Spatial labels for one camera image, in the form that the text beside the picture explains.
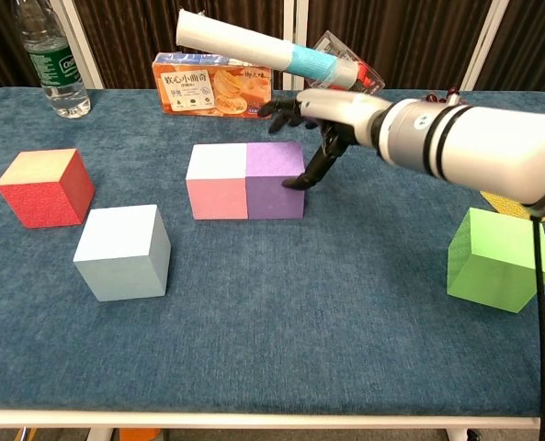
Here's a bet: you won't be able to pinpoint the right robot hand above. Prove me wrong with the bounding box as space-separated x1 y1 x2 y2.
257 87 392 190

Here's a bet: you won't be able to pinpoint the purple cube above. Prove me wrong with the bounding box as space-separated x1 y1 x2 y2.
244 141 306 221

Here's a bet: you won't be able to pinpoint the pink cube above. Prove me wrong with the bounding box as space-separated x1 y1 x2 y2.
185 142 250 221

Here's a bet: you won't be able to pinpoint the yellow cube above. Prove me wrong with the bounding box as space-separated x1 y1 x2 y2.
479 190 545 224

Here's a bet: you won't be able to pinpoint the light blue cube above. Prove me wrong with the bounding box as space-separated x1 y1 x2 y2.
73 204 172 302

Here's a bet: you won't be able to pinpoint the red cube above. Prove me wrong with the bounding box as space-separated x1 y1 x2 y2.
0 148 97 230

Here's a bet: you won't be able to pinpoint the green cube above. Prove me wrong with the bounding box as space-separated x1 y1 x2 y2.
446 206 545 314

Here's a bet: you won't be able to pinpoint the clear plastic box red contents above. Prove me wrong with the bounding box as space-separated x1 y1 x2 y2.
304 30 386 100

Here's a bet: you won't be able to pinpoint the dark red grape bunch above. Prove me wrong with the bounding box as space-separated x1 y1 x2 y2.
421 88 462 107

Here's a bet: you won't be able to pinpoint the white paper roll blue band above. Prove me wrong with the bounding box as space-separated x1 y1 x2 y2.
175 8 360 88

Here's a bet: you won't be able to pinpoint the orange biscuit box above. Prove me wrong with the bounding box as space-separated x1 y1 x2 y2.
151 51 274 121

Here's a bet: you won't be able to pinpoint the blue fabric table cover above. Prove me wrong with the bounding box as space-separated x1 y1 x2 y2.
0 86 545 419

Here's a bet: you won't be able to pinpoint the clear plastic water bottle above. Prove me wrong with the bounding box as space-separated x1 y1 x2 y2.
14 0 92 119

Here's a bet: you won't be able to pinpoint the white partition post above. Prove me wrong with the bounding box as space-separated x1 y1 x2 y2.
60 0 104 91
460 0 512 92
283 0 310 91

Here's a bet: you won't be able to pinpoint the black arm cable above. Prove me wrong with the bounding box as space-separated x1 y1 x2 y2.
531 214 545 441

